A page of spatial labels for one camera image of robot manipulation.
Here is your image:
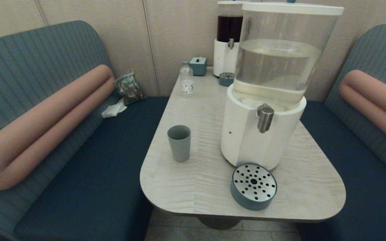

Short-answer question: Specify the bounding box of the teal upholstered bench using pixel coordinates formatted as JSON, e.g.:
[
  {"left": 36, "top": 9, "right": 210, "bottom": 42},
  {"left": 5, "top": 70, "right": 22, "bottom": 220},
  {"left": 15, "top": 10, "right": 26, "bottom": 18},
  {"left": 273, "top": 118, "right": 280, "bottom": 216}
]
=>
[
  {"left": 0, "top": 20, "right": 170, "bottom": 241},
  {"left": 297, "top": 24, "right": 386, "bottom": 241}
]

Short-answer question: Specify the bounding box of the large round blue drip tray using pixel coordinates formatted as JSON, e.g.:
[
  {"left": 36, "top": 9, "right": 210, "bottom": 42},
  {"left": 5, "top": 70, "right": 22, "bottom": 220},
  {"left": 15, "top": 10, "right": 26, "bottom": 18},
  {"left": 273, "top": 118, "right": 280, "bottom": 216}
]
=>
[{"left": 231, "top": 163, "right": 278, "bottom": 211}]

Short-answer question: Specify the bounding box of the steel water dispenser tap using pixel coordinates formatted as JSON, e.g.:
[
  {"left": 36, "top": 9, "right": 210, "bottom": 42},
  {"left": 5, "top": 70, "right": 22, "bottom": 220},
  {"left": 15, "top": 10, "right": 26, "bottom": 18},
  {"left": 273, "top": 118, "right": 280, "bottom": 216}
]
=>
[{"left": 256, "top": 103, "right": 275, "bottom": 134}]

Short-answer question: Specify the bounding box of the clear water dispenser white base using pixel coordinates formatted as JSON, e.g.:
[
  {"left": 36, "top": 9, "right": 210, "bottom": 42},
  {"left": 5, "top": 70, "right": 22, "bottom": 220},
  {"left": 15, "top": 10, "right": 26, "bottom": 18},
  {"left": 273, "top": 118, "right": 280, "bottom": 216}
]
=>
[{"left": 220, "top": 3, "right": 344, "bottom": 171}]

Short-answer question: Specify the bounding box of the large white dispenser lid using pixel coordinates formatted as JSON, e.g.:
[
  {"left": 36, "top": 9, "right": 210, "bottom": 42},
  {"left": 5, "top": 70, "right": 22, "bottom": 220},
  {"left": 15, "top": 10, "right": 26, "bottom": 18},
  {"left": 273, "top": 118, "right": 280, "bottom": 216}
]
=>
[{"left": 242, "top": 2, "right": 344, "bottom": 16}]

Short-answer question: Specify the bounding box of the small clear plastic bottle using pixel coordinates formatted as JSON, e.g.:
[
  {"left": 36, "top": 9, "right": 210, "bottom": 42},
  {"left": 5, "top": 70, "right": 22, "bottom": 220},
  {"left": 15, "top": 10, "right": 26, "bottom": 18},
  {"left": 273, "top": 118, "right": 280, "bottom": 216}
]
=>
[{"left": 180, "top": 62, "right": 194, "bottom": 97}]

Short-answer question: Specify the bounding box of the pink bolster cushion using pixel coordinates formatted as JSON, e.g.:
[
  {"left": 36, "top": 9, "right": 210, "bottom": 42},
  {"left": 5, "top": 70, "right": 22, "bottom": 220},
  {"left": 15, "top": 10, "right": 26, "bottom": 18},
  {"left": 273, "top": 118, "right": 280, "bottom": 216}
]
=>
[
  {"left": 0, "top": 64, "right": 116, "bottom": 191},
  {"left": 339, "top": 70, "right": 386, "bottom": 153}
]

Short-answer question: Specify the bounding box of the dark drink dispenser white base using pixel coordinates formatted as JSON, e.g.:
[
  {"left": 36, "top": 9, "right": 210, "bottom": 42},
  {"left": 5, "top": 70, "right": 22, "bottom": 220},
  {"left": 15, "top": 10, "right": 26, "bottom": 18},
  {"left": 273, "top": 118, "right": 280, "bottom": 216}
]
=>
[{"left": 213, "top": 1, "right": 247, "bottom": 77}]

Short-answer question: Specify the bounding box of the small round blue drip tray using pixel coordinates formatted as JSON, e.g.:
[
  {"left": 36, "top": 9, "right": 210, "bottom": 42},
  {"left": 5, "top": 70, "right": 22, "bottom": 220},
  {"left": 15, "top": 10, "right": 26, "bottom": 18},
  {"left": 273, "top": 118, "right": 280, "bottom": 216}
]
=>
[{"left": 219, "top": 72, "right": 235, "bottom": 87}]

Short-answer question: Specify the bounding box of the crumpled snack bag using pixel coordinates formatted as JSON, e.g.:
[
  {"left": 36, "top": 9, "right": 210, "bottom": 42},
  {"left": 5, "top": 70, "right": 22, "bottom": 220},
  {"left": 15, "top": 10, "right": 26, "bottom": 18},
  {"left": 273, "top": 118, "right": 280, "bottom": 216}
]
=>
[{"left": 114, "top": 72, "right": 146, "bottom": 106}]

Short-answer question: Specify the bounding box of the blue-grey tissue box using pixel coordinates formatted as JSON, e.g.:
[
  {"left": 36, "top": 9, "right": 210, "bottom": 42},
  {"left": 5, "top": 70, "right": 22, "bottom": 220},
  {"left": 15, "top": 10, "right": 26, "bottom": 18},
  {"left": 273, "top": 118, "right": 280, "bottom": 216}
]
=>
[{"left": 190, "top": 57, "right": 207, "bottom": 76}]

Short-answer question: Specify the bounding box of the crumpled white tissue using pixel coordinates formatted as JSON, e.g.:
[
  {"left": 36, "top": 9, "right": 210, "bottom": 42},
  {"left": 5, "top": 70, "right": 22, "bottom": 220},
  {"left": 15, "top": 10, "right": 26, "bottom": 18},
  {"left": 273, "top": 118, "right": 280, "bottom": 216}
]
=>
[{"left": 102, "top": 98, "right": 127, "bottom": 119}]

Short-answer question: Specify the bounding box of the grey paper cup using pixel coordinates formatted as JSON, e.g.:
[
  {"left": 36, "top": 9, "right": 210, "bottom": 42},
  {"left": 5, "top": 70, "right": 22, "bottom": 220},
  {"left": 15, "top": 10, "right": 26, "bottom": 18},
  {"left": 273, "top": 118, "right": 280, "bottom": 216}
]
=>
[{"left": 167, "top": 125, "right": 192, "bottom": 163}]

